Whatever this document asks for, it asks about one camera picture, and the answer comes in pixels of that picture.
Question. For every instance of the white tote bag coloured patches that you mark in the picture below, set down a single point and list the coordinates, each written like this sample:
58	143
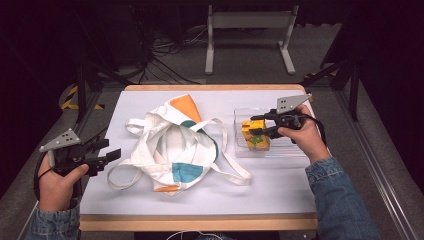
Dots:
176	156

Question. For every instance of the wooden table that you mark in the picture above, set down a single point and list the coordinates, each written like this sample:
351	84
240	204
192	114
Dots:
200	222

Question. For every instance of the white table mat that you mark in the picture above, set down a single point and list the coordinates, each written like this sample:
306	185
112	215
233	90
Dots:
266	193

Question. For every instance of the black metal stand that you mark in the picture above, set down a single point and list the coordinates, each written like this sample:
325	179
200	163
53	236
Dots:
354	90

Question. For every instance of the black tripod stand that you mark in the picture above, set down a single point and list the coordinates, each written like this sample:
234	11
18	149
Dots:
81	86

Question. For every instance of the clear plastic tray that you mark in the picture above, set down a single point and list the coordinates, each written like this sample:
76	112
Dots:
286	146

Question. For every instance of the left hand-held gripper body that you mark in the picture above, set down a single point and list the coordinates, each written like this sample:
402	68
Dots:
70	155

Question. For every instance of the yellow black hazard tape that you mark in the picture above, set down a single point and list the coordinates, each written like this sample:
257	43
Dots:
68	100

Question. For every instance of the person's right hand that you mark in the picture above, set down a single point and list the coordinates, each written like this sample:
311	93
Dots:
306	140

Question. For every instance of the aluminium floor rail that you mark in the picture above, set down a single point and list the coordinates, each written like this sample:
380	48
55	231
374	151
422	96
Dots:
373	160

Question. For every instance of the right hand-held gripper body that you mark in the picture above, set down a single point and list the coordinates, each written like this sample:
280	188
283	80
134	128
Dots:
289	115

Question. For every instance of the white metal stand frame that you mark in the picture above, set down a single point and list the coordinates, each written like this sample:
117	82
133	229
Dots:
250	20

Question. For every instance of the person's left hand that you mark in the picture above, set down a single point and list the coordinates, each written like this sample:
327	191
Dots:
58	190

